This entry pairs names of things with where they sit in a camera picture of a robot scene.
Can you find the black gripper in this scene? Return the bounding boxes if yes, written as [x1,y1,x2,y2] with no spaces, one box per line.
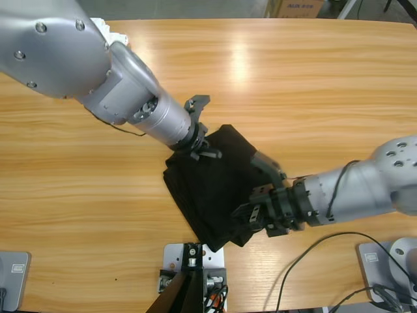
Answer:
[171,122,223,162]
[230,184,306,238]

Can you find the black polo shirt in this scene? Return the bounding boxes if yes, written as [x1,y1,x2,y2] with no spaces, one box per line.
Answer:
[162,123,288,253]

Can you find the white shirt pile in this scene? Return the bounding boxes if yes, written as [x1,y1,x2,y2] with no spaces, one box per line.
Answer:
[89,18,130,47]

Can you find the white printed cardboard box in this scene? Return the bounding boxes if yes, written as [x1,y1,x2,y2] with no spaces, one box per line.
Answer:
[263,0,325,19]

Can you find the grey metal stand leg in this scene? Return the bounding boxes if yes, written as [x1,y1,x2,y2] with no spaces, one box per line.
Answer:
[336,0,360,20]

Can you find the black tripod leg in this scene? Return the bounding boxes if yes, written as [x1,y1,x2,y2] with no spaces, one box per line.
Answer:
[382,0,417,23]

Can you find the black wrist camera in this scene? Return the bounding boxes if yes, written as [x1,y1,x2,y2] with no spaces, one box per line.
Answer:
[184,95,211,122]
[250,151,288,190]

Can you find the white mount block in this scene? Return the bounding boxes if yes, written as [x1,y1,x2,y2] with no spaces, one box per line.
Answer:
[162,241,226,294]

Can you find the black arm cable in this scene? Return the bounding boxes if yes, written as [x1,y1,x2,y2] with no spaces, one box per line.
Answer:
[85,109,147,137]
[325,159,361,222]

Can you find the black metal corner bracket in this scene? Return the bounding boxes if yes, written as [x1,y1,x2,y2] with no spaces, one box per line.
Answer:
[157,268,179,293]
[203,267,228,296]

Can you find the long black table cable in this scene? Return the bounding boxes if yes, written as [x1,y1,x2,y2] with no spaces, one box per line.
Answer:
[275,231,417,313]

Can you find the orange cable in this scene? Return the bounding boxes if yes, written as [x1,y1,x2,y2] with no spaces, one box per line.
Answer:
[207,291,226,310]

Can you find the dark camera post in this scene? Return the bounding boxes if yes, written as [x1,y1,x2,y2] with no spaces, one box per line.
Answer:
[145,241,205,313]

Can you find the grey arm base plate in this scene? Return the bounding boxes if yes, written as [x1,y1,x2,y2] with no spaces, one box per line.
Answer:
[356,237,417,306]
[0,250,33,312]

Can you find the black cable at base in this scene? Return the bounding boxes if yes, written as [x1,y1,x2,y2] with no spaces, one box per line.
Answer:
[335,282,417,313]

